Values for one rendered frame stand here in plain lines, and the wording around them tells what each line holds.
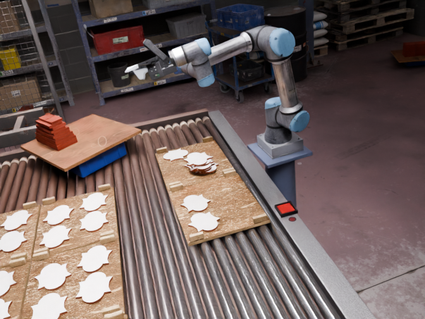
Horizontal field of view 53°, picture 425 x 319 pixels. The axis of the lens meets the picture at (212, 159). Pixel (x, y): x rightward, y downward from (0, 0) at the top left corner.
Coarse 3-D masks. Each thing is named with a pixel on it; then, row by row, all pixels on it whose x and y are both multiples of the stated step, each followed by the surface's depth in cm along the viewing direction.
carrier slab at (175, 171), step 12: (192, 144) 243; (204, 144) 242; (216, 144) 240; (156, 156) 236; (216, 156) 228; (168, 168) 223; (180, 168) 221; (216, 168) 217; (168, 180) 213; (180, 180) 211; (192, 180) 210; (204, 180) 208; (168, 192) 205
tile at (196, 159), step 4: (188, 156) 217; (192, 156) 217; (196, 156) 216; (200, 156) 216; (204, 156) 215; (184, 160) 215; (188, 160) 214; (192, 160) 213; (196, 160) 213; (200, 160) 212; (204, 160) 212; (192, 164) 211; (196, 164) 210; (200, 164) 209; (204, 164) 210
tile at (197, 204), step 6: (186, 198) 195; (192, 198) 195; (198, 198) 194; (204, 198) 193; (186, 204) 191; (192, 204) 190; (198, 204) 190; (204, 204) 189; (192, 210) 187; (198, 210) 186; (204, 210) 187
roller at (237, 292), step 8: (168, 128) 270; (168, 136) 264; (176, 144) 250; (216, 240) 171; (216, 248) 168; (224, 248) 168; (216, 256) 166; (224, 256) 163; (224, 264) 159; (224, 272) 157; (232, 272) 155; (232, 280) 151; (232, 288) 149; (240, 288) 148; (240, 296) 145; (240, 304) 142; (248, 304) 142; (240, 312) 140; (248, 312) 139
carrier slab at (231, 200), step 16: (176, 192) 202; (192, 192) 200; (208, 192) 199; (224, 192) 197; (240, 192) 195; (176, 208) 191; (208, 208) 188; (224, 208) 186; (240, 208) 185; (256, 208) 184; (224, 224) 177; (240, 224) 176; (256, 224) 175; (208, 240) 171
